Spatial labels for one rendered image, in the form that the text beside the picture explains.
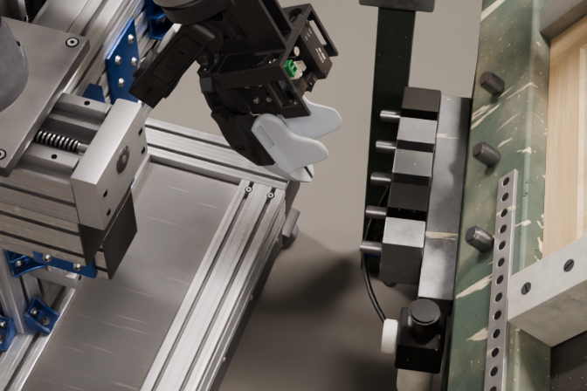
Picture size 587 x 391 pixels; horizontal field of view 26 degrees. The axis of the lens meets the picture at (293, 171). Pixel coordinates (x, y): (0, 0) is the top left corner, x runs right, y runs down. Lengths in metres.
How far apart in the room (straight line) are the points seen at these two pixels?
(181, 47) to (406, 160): 0.87
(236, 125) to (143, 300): 1.38
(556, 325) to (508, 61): 0.48
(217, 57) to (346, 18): 2.15
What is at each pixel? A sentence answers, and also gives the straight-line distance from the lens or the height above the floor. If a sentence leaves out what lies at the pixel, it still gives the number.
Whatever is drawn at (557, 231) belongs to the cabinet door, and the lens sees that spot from 1.56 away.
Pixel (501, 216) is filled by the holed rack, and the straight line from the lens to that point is 1.59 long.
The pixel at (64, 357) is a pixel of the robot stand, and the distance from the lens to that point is 2.29.
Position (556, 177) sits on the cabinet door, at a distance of 1.61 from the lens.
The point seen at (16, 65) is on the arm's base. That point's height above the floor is 1.07.
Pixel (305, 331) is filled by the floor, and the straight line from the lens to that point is 2.53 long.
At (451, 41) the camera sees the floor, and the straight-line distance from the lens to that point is 3.07.
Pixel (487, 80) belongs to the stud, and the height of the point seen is 0.88.
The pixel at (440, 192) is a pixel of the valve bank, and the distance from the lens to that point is 1.79.
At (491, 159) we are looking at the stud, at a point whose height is 0.87.
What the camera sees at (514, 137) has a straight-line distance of 1.67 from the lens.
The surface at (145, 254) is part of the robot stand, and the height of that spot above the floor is 0.21.
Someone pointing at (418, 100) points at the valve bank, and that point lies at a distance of 1.87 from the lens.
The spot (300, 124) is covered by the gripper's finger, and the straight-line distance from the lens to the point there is 1.04.
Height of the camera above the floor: 2.12
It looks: 50 degrees down
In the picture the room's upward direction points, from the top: straight up
